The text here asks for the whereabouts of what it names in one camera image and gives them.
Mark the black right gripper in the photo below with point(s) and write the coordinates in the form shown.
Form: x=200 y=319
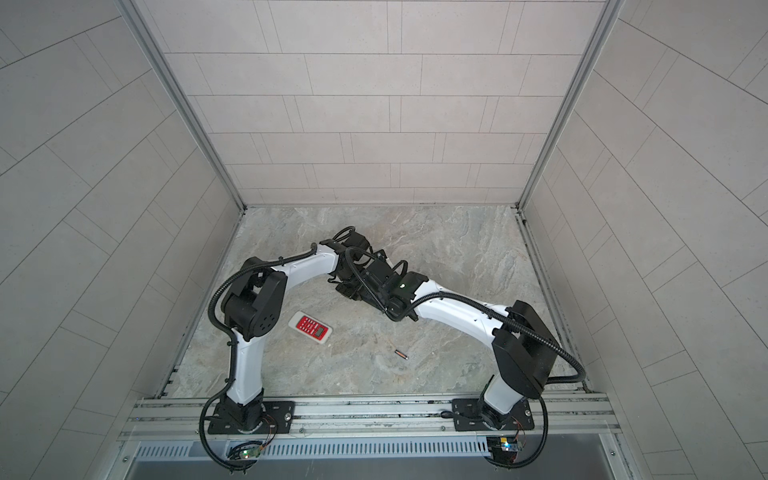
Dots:
x=380 y=299

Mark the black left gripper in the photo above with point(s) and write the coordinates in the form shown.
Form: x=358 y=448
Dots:
x=346 y=290

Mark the red white remote control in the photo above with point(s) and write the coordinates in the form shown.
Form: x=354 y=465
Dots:
x=310 y=327

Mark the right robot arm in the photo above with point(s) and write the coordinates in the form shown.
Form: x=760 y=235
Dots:
x=523 y=347

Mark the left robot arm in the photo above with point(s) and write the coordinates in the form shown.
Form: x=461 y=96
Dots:
x=251 y=301

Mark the right circuit board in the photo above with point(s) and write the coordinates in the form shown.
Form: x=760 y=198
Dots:
x=504 y=450

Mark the circuit board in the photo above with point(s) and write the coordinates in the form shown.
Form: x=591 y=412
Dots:
x=247 y=451
x=504 y=450

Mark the left circuit board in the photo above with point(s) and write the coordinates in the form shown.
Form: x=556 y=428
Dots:
x=247 y=451

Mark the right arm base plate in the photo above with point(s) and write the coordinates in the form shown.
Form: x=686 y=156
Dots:
x=480 y=414

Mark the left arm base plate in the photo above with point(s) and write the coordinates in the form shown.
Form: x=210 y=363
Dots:
x=258 y=417

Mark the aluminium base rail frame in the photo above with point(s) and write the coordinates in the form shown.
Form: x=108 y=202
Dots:
x=559 y=412

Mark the aluminium corner post left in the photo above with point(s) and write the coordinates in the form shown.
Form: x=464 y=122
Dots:
x=142 y=34

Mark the aluminium corner post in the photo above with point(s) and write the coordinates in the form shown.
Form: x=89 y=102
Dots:
x=599 y=36
x=142 y=34

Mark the aluminium corner post right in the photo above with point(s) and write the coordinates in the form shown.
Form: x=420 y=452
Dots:
x=599 y=36

